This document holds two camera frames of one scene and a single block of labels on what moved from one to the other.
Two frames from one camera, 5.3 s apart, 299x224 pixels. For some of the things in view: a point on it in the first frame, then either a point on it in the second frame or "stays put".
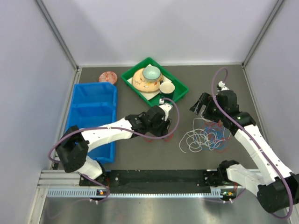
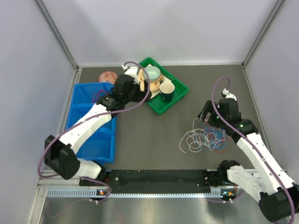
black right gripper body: [212, 112] stays put
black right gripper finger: [205, 98] to [208, 107]
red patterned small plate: [108, 76] stays put
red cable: [148, 141] to [96, 95]
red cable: [214, 136] stays put
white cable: [197, 139] stays put
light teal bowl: [151, 73] stays put
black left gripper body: [159, 129] to [136, 95]
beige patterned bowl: [143, 84] stays put
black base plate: [151, 179] stays put
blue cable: [214, 136] stays put
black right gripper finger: [196, 108] to [204, 115]
